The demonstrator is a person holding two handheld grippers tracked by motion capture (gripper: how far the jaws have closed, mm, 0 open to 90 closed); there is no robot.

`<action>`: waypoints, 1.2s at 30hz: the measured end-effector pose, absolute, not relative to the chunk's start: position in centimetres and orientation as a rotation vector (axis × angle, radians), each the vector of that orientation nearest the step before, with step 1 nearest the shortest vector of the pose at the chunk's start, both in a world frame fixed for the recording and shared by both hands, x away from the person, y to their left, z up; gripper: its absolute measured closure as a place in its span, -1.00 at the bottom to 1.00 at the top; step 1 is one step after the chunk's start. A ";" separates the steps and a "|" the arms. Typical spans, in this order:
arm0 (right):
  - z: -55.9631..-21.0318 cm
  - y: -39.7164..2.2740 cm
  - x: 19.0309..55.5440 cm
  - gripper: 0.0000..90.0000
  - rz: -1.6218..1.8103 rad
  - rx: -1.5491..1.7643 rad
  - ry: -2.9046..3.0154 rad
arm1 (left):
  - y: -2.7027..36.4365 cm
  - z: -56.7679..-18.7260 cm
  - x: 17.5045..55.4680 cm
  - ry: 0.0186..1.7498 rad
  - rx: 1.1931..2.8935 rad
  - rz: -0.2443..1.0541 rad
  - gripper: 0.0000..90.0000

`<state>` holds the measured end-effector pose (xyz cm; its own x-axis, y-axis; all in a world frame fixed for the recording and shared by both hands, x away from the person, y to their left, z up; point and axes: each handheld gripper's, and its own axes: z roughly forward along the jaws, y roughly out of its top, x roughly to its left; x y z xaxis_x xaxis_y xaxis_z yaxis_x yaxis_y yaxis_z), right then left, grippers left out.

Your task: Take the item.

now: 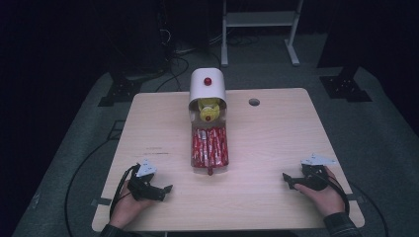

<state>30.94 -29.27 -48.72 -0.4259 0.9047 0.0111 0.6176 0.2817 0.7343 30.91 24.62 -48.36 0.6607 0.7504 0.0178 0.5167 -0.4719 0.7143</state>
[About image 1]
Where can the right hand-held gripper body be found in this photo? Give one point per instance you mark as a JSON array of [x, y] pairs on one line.
[[314, 174]]

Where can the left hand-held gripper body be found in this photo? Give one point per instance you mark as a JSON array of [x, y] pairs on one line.
[[141, 184]]

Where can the person's right hand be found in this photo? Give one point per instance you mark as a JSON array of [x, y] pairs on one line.
[[324, 199]]

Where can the person's left hand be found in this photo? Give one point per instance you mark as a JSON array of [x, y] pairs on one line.
[[126, 207]]

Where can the grey tape strip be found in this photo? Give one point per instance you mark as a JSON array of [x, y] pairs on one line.
[[356, 198], [100, 202]]

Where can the pile of red snack packets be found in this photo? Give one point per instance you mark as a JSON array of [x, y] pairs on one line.
[[210, 146]]

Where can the yellow plastic toy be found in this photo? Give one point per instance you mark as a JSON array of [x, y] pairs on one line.
[[208, 110]]

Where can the black stand base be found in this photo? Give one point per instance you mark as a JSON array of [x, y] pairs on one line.
[[120, 92], [344, 87]]

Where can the white box with red knobs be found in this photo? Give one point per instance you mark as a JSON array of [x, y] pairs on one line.
[[207, 90]]

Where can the white metal stand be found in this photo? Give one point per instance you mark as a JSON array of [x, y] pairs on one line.
[[258, 19]]

